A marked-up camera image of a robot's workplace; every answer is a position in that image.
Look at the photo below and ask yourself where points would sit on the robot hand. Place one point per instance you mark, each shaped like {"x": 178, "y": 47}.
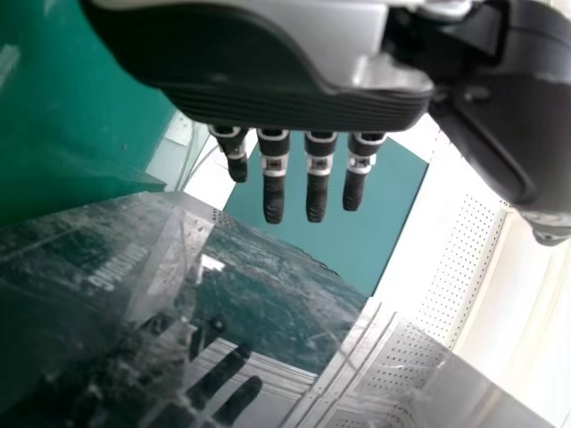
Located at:
{"x": 276, "y": 67}

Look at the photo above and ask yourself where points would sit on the black oven with glass door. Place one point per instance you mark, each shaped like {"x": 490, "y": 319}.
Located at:
{"x": 134, "y": 312}

